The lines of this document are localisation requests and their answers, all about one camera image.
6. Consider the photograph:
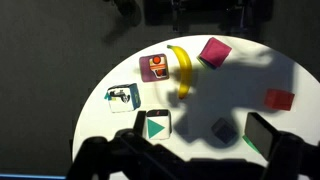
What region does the white zebra picture cube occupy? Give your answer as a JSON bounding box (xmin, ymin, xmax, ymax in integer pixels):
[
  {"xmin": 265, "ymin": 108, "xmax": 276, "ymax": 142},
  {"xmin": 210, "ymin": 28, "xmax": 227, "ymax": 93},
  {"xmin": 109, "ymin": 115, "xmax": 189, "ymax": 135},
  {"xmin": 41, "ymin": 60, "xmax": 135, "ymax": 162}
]
[{"xmin": 103, "ymin": 83, "xmax": 142, "ymax": 114}]

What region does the purple picture cube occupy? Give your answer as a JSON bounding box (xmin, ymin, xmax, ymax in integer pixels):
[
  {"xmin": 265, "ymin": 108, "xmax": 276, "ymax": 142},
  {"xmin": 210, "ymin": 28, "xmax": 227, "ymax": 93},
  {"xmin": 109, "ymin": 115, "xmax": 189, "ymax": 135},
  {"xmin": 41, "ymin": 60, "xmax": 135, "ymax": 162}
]
[{"xmin": 138, "ymin": 53, "xmax": 170, "ymax": 83}]

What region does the blue lit window rail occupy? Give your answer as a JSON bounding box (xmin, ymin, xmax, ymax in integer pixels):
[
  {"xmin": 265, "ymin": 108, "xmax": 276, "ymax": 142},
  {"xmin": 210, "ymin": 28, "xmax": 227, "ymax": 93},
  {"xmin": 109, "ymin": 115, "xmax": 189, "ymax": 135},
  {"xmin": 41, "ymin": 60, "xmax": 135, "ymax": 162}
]
[{"xmin": 0, "ymin": 173, "xmax": 66, "ymax": 180}]

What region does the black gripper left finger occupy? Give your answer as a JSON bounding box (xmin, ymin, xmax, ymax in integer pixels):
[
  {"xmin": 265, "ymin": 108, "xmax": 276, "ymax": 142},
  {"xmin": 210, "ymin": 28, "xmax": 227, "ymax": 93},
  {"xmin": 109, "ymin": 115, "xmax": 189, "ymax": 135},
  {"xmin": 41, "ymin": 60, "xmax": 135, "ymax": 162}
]
[{"xmin": 66, "ymin": 110, "xmax": 188, "ymax": 180}]

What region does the orange red building block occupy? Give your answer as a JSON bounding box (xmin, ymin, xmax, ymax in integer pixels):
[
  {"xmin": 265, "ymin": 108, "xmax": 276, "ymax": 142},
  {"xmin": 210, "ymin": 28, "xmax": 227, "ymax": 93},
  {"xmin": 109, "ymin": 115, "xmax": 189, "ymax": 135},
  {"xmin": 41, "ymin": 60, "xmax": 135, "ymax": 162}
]
[{"xmin": 263, "ymin": 88, "xmax": 296, "ymax": 112}]

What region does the light green building block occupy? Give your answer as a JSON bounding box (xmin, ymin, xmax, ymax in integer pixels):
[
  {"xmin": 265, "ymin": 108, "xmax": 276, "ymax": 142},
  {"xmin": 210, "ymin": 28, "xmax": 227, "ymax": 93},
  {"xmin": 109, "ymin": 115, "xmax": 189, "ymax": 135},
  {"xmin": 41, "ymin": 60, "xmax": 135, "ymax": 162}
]
[{"xmin": 196, "ymin": 55, "xmax": 216, "ymax": 71}]

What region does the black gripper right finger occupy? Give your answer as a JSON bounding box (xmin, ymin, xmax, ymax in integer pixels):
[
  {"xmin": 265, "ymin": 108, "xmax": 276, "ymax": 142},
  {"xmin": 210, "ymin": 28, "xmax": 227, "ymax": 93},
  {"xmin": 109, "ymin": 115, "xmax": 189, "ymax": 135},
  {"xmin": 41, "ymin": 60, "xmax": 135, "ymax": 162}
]
[{"xmin": 244, "ymin": 112, "xmax": 320, "ymax": 180}]

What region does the grey building block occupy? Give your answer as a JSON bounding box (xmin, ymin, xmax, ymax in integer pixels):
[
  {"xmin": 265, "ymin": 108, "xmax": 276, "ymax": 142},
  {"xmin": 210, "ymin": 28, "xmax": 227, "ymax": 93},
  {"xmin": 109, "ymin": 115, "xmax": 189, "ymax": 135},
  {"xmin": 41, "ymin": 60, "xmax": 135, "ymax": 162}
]
[{"xmin": 210, "ymin": 117, "xmax": 239, "ymax": 145}]

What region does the teal triangle picture cube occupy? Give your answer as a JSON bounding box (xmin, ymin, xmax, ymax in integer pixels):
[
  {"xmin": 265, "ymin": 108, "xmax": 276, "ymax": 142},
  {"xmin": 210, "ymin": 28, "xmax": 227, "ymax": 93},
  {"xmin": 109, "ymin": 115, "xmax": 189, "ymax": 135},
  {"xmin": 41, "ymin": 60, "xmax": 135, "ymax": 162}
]
[{"xmin": 145, "ymin": 108, "xmax": 173, "ymax": 141}]

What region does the pink building block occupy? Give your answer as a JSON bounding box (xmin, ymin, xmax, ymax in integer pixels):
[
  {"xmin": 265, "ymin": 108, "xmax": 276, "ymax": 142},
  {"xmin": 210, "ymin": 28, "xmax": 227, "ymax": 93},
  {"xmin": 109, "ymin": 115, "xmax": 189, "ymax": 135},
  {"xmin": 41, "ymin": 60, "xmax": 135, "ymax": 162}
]
[{"xmin": 199, "ymin": 37, "xmax": 233, "ymax": 70}]

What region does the yellow banana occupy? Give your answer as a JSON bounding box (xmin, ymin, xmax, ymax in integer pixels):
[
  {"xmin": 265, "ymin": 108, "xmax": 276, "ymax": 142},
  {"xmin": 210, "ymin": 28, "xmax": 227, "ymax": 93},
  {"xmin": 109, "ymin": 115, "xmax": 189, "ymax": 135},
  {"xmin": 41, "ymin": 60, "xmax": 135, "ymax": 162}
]
[{"xmin": 166, "ymin": 44, "xmax": 194, "ymax": 100}]

